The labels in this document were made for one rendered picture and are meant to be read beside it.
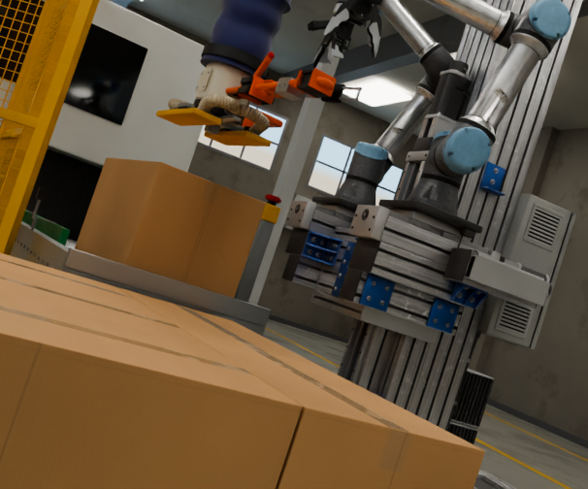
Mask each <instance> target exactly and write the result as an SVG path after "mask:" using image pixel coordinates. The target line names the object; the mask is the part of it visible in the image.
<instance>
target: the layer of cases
mask: <svg viewBox="0 0 588 489"><path fill-rule="evenodd" d="M484 453H485V451H484V450H483V449H481V448H479V447H477V446H475V445H473V444H471V443H469V442H467V441H466V440H463V439H461V438H459V437H457V436H455V435H453V434H451V433H449V432H447V431H446V430H444V429H442V428H440V427H438V426H436V425H434V424H433V423H431V422H429V421H427V420H425V419H423V418H421V417H419V416H417V415H415V414H413V413H411V412H409V411H407V410H405V409H403V408H401V407H398V406H397V405H395V404H393V403H391V402H389V401H387V400H385V399H383V398H381V397H379V396H378V395H376V394H374V393H372V392H370V391H368V390H366V389H364V388H363V387H361V386H359V385H357V384H355V383H353V382H351V381H349V380H347V379H345V378H343V377H341V376H339V375H336V374H334V373H332V372H330V371H328V370H327V369H325V368H322V367H321V366H319V365H317V364H315V363H313V362H312V361H310V360H308V359H306V358H304V357H302V356H300V355H298V354H296V353H294V352H293V351H291V350H289V349H287V348H285V347H283V346H281V345H279V344H277V343H275V342H272V341H270V340H268V339H266V338H264V337H262V336H260V335H258V334H257V333H255V332H253V331H251V330H249V329H247V328H246V327H244V326H242V325H240V324H238V323H236V322H234V321H232V320H229V319H225V318H222V317H218V316H215V315H211V314H208V313H205V312H201V311H198V310H193V309H190V308H186V307H183V306H179V305H176V304H172V303H169V302H166V301H162V300H159V299H155V298H152V297H149V296H146V295H143V294H139V293H136V292H132V291H129V290H126V289H122V288H119V287H118V288H116V287H115V286H112V285H109V284H106V283H103V282H99V281H96V280H92V279H89V278H86V277H80V276H76V275H73V274H70V273H66V272H63V271H59V270H56V269H53V268H50V267H47V266H43V265H40V264H36V263H33V262H30V261H26V260H23V259H19V258H16V257H13V256H10V255H7V254H3V253H0V489H474V485H475V482H476V479H477V476H478V472H479V469H480V466H481V463H482V460H483V457H484Z"/></svg>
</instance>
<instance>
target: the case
mask: <svg viewBox="0 0 588 489"><path fill-rule="evenodd" d="M265 205H266V203H264V202H262V201H259V200H257V199H254V198H251V197H249V196H246V195H244V194H242V193H240V192H237V191H235V190H232V189H230V188H227V187H224V186H222V185H219V184H217V183H214V182H212V181H209V180H207V179H202V178H200V177H197V176H195V175H192V174H190V173H187V172H186V171H183V170H181V169H178V168H175V167H173V166H170V165H168V164H165V163H163V162H155V161H144V160H132V159H120V158H109V157H107V158H106V160H105V163H104V166H103V169H102V172H101V175H100V177H99V179H98V182H97V185H96V188H95V191H94V194H93V197H92V199H91V202H90V205H89V208H88V211H87V214H86V217H85V219H84V222H83V225H82V229H81V232H80V235H79V238H78V240H77V243H76V246H75V249H77V250H80V251H83V252H87V253H90V254H93V255H96V256H100V257H103V258H106V259H109V260H113V261H115V262H118V263H121V264H125V265H128V266H131V267H134V268H137V269H141V270H144V271H147V272H150V273H154V274H157V275H160V276H163V277H168V278H171V279H174V280H178V281H181V282H184V283H187V284H190V285H194V286H197V287H200V288H203V289H207V290H210V291H212V292H215V293H219V294H222V295H225V296H228V297H232V298H234V297H235V294H236V291H237V288H238V285H239V282H240V280H241V277H242V274H243V271H244V268H245V263H246V260H247V257H248V255H249V252H250V249H251V246H252V243H253V240H254V237H255V234H256V231H257V228H258V225H259V222H260V219H261V216H262V213H263V210H264V208H265Z"/></svg>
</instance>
